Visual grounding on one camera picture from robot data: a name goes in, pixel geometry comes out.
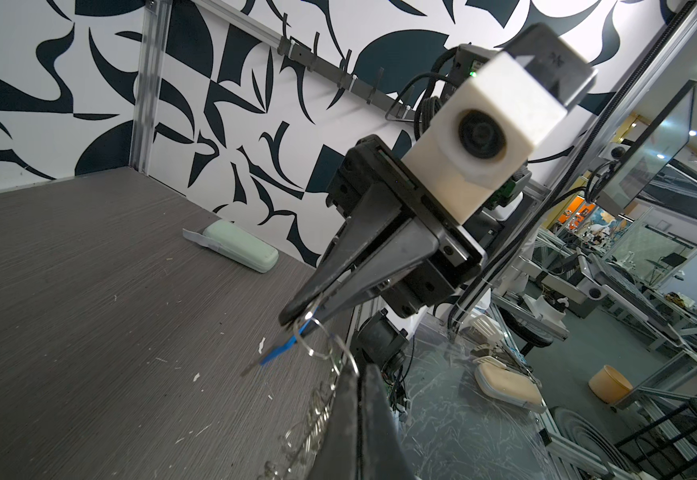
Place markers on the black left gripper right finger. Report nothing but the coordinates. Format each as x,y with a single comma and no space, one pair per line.
381,454

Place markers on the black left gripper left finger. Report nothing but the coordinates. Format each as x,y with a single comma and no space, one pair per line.
338,457

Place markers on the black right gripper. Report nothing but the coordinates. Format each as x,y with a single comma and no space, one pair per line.
420,265

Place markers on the blue plastic key tag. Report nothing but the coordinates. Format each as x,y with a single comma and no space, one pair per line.
281,346

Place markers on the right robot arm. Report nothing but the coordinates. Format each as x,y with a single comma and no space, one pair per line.
404,237

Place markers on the white plastic hinge block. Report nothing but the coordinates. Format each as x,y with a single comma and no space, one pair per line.
499,382

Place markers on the mint green glasses case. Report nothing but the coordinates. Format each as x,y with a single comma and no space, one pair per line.
232,242

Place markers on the beige bucket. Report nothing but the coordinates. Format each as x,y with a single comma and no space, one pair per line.
609,385

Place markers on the monitor screen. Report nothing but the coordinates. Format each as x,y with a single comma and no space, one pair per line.
663,139

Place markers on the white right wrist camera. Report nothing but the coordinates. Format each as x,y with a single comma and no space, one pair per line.
497,118

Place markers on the black wall hook rail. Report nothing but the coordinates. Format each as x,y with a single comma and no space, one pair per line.
346,82

